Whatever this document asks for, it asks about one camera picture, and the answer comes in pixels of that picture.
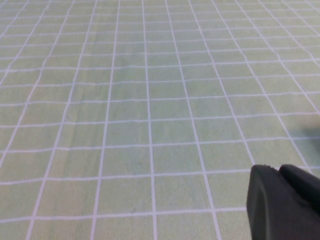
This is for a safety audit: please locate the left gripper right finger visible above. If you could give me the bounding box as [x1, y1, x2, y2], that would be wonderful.
[279, 164, 320, 213]

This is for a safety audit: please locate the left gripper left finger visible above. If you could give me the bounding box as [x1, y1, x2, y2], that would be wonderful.
[246, 164, 320, 240]

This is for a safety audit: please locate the green white checked tablecloth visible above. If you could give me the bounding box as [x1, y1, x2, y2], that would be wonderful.
[0, 0, 320, 240]

